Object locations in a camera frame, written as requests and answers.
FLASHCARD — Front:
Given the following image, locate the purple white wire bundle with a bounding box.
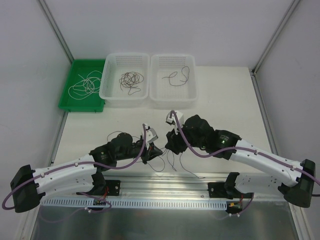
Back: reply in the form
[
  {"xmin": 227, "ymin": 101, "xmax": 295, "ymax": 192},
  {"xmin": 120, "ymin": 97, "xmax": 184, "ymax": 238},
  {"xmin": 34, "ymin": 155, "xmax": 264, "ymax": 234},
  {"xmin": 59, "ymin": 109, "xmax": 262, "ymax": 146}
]
[{"xmin": 106, "ymin": 130, "xmax": 208, "ymax": 180}]

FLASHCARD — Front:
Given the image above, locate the dark wire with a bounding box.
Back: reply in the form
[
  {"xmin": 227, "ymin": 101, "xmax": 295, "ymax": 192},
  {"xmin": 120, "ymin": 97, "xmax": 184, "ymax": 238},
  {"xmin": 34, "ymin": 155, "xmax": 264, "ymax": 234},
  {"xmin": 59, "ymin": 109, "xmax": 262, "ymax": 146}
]
[{"xmin": 161, "ymin": 65, "xmax": 191, "ymax": 87}]

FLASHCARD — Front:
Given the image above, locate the brown wire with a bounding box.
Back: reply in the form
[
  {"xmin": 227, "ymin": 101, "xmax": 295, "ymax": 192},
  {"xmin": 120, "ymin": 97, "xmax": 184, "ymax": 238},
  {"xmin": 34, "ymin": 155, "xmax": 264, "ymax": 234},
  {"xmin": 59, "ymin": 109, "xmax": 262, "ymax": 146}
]
[
  {"xmin": 124, "ymin": 71, "xmax": 145, "ymax": 87},
  {"xmin": 118, "ymin": 72, "xmax": 141, "ymax": 89}
]

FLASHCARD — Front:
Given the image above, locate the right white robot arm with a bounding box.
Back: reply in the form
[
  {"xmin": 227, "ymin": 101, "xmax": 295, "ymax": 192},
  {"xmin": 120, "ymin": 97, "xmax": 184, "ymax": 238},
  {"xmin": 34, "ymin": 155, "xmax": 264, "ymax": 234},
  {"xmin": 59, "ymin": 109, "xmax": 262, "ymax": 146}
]
[{"xmin": 165, "ymin": 110, "xmax": 320, "ymax": 208}]

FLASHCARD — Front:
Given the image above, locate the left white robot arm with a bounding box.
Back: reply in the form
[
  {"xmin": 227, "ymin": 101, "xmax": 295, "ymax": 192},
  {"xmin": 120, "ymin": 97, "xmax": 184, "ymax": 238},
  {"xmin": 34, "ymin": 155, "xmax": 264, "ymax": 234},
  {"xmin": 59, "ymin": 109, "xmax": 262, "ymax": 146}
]
[{"xmin": 10, "ymin": 129, "xmax": 162, "ymax": 213}]

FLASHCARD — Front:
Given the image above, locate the right white plastic basket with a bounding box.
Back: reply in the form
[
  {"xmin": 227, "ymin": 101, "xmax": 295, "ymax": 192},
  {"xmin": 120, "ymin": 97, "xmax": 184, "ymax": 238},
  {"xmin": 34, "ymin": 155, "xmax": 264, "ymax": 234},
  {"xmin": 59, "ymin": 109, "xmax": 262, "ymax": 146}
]
[{"xmin": 149, "ymin": 53, "xmax": 198, "ymax": 110}]

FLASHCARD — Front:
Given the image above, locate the white plastic basket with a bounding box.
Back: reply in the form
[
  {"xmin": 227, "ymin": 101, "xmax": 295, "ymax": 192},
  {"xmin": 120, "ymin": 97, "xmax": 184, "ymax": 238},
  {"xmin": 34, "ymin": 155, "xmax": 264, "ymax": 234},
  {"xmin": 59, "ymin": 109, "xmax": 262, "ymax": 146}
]
[
  {"xmin": 98, "ymin": 52, "xmax": 150, "ymax": 108},
  {"xmin": 149, "ymin": 53, "xmax": 198, "ymax": 110}
]

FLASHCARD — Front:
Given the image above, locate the left white plastic basket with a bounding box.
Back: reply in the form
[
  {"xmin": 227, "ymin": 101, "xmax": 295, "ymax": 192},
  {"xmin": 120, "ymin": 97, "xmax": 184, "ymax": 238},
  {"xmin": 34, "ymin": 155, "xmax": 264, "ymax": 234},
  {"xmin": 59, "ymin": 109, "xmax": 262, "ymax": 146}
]
[{"xmin": 98, "ymin": 52, "xmax": 150, "ymax": 108}]

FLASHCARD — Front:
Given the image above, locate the green plastic tray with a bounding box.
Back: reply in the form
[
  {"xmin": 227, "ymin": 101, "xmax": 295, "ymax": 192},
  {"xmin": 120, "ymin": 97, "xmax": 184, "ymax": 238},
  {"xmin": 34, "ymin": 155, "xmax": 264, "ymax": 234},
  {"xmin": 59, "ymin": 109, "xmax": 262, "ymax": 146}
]
[{"xmin": 58, "ymin": 59, "xmax": 105, "ymax": 113}]

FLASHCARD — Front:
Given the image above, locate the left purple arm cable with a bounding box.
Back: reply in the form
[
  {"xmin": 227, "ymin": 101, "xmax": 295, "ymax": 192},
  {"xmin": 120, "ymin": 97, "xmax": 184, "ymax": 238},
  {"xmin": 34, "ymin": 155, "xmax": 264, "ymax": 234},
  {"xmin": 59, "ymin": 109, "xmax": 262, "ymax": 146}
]
[{"xmin": 1, "ymin": 122, "xmax": 148, "ymax": 211}]

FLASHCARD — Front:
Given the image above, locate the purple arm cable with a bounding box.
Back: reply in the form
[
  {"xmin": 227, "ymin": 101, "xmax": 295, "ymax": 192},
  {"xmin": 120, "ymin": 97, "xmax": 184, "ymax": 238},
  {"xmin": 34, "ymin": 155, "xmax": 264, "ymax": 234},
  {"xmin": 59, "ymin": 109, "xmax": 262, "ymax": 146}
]
[
  {"xmin": 1, "ymin": 122, "xmax": 148, "ymax": 211},
  {"xmin": 167, "ymin": 111, "xmax": 316, "ymax": 186}
]

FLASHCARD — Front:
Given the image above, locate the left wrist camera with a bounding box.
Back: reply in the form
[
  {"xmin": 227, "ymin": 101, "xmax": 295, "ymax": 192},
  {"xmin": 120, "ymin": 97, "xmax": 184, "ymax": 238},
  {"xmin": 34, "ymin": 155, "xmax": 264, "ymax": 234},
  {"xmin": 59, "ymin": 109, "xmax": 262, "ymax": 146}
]
[{"xmin": 141, "ymin": 123, "xmax": 159, "ymax": 149}]

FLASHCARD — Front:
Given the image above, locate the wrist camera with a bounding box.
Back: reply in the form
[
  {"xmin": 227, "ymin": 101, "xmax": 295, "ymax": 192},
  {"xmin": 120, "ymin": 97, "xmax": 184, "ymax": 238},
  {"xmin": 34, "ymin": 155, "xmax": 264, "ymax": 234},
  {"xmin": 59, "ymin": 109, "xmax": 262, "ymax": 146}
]
[
  {"xmin": 141, "ymin": 123, "xmax": 159, "ymax": 149},
  {"xmin": 165, "ymin": 110, "xmax": 185, "ymax": 135}
]

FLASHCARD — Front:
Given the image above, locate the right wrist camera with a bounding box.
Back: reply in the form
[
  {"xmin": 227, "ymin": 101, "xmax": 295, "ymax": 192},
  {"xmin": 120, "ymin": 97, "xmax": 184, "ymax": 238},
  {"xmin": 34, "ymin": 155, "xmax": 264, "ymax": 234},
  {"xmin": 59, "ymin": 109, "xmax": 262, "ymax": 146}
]
[{"xmin": 165, "ymin": 110, "xmax": 185, "ymax": 135}]

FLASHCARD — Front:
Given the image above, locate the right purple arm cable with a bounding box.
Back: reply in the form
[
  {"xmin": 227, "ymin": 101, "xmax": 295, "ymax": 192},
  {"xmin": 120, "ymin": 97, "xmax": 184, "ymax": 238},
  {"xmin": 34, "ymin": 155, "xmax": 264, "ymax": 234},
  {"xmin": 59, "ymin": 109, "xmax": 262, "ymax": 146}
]
[{"xmin": 167, "ymin": 111, "xmax": 316, "ymax": 186}]

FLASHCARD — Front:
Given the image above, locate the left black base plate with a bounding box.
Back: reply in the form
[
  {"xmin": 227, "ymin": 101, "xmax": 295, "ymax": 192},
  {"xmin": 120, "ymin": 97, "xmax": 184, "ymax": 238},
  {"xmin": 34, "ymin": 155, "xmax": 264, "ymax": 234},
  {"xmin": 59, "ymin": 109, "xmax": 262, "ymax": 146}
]
[{"xmin": 100, "ymin": 180, "xmax": 121, "ymax": 197}]

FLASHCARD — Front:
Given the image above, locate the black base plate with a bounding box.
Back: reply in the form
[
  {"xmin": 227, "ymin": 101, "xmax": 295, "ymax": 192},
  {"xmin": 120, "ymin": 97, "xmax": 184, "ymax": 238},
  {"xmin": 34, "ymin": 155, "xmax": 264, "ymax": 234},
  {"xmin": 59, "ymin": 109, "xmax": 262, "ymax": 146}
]
[
  {"xmin": 100, "ymin": 180, "xmax": 121, "ymax": 197},
  {"xmin": 207, "ymin": 182, "xmax": 230, "ymax": 199}
]

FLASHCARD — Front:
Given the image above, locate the aluminium mounting rail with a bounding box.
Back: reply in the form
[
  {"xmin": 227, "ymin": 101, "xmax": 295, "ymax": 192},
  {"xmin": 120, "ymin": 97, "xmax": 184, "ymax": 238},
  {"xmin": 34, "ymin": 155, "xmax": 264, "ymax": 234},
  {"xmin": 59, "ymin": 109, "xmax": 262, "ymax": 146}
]
[{"xmin": 31, "ymin": 171, "xmax": 283, "ymax": 201}]

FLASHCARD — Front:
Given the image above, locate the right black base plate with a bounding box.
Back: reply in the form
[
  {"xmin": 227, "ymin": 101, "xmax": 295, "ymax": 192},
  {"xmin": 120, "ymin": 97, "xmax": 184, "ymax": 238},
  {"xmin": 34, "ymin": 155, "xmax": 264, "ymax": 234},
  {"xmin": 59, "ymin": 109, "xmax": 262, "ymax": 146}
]
[{"xmin": 207, "ymin": 182, "xmax": 230, "ymax": 199}]

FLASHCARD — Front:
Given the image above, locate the white slotted cable duct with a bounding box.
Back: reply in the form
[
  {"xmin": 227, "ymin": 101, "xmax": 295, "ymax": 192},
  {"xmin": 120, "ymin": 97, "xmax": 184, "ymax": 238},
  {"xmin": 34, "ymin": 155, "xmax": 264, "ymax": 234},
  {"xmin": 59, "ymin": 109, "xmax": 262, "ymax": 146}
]
[{"xmin": 41, "ymin": 197, "xmax": 227, "ymax": 211}]

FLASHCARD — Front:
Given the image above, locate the left aluminium frame post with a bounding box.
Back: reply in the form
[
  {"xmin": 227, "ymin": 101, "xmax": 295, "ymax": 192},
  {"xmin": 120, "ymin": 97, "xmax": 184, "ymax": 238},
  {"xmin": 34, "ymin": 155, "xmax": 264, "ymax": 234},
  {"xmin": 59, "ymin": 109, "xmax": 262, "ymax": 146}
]
[{"xmin": 37, "ymin": 0, "xmax": 75, "ymax": 64}]

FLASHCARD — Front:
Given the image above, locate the aluminium frame post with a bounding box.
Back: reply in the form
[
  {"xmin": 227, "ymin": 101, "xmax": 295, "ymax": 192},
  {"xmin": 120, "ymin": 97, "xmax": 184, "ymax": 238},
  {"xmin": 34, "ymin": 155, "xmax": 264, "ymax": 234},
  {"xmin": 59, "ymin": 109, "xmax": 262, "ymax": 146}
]
[
  {"xmin": 37, "ymin": 0, "xmax": 75, "ymax": 64},
  {"xmin": 252, "ymin": 0, "xmax": 301, "ymax": 76}
]

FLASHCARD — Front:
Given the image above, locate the right aluminium frame post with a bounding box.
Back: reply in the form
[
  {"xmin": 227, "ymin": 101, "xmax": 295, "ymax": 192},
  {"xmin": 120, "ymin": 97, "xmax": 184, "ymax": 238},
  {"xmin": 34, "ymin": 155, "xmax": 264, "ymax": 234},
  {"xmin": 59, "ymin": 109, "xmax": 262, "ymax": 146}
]
[{"xmin": 252, "ymin": 0, "xmax": 301, "ymax": 76}]

